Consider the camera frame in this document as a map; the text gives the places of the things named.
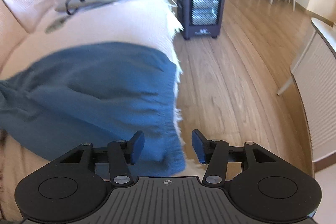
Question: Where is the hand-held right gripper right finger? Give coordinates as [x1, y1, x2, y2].
[192, 130, 286, 185]

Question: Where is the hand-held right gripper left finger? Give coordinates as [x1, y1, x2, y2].
[51, 131, 145, 186]

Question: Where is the blue garment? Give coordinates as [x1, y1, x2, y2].
[0, 42, 187, 177]

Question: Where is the white ribbed cabinet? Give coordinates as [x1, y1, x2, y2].
[277, 17, 336, 177]

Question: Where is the dark blue heater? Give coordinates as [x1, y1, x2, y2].
[175, 0, 227, 40]

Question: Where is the phone with green case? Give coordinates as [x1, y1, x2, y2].
[45, 17, 69, 34]

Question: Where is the black strap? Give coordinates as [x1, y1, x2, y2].
[64, 0, 84, 16]

